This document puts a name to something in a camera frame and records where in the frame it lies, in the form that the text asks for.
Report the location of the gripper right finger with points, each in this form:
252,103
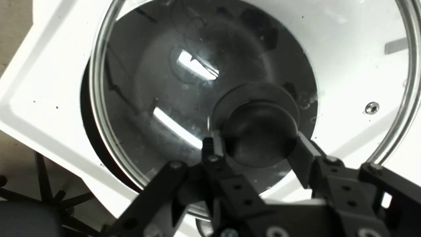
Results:
345,194

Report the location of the glass lid with black knob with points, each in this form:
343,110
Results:
260,135

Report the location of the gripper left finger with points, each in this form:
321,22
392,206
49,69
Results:
230,187

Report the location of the silver metal pot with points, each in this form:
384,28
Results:
85,112

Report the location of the white stove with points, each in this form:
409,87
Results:
49,82

